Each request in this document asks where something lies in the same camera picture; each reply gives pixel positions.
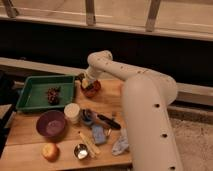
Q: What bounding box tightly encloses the purple bowl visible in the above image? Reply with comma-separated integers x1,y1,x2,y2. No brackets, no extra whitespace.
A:
36,110,66,138

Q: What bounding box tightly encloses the small metal cup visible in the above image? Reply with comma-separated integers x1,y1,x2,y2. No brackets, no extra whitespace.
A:
74,144,89,160

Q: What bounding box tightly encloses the blue sponge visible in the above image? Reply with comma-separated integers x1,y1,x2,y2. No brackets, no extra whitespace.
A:
92,125,106,145

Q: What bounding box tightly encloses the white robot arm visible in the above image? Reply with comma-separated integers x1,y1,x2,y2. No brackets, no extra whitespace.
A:
85,50,183,171

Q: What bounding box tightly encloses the red bowl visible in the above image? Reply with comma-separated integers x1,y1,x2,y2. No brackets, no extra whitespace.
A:
81,80,101,98

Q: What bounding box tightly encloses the black handled knife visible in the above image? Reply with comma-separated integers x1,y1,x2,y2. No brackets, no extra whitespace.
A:
90,111,121,130

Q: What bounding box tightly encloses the wooden stick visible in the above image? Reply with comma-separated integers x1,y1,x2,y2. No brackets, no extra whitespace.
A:
79,132,101,154
82,140,96,158

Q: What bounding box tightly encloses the black eraser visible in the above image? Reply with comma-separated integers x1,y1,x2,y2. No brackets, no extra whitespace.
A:
86,84,95,91

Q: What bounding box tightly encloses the red yellow apple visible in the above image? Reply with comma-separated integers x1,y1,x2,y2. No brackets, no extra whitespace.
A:
42,143,59,161

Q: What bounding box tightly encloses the dark grape bunch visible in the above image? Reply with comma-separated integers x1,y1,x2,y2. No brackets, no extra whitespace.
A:
46,87,60,105

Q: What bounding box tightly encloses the green plastic tray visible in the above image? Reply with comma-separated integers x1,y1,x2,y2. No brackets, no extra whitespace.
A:
16,75,75,113

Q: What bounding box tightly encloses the white cylindrical container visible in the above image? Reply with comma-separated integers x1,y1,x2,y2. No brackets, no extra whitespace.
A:
64,103,80,124

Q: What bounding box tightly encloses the blue tape roll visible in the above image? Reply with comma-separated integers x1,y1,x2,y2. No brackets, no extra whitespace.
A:
80,109,95,126

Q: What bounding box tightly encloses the crumpled grey cloth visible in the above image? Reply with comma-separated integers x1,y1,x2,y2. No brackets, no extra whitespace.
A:
111,129,129,156

